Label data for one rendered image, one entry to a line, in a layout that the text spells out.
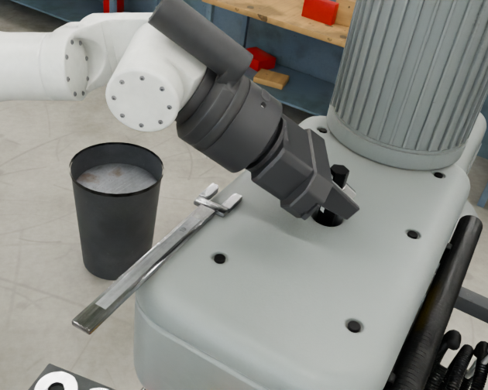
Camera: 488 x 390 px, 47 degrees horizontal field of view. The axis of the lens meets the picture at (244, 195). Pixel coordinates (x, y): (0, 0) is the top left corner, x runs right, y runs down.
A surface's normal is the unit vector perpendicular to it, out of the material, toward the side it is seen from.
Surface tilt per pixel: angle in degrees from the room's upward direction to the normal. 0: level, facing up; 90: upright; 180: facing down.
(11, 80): 90
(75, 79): 80
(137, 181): 0
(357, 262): 0
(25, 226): 0
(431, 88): 90
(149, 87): 96
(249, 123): 61
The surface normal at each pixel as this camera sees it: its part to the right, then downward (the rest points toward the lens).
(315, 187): 0.43, -0.03
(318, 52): -0.50, 0.46
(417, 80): -0.27, 0.54
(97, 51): -0.09, 0.72
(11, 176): 0.13, -0.80
